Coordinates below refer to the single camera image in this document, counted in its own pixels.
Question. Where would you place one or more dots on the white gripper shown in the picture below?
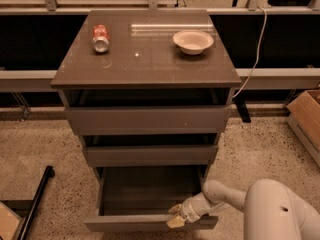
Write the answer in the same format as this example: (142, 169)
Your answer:
(189, 212)

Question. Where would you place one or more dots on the grey bottom drawer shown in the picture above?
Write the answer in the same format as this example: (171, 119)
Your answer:
(138, 198)

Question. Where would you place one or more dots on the grey drawer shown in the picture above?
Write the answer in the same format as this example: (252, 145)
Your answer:
(138, 198)
(147, 120)
(149, 155)

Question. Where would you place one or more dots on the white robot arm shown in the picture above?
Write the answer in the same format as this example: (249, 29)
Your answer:
(272, 211)

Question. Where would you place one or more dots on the grey middle drawer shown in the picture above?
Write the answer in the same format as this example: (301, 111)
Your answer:
(149, 155)

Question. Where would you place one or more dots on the grey top drawer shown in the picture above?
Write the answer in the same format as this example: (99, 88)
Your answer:
(147, 120)

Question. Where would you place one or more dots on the grey drawer cabinet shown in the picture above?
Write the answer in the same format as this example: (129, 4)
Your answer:
(143, 67)

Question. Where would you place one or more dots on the black pole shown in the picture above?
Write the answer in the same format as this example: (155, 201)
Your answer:
(48, 173)

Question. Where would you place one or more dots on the cardboard box at corner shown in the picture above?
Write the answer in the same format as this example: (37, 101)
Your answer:
(9, 222)

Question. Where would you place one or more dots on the white bowl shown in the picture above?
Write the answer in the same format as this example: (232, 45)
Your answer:
(193, 42)

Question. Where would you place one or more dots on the red soda can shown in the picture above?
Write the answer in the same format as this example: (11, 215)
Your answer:
(100, 40)

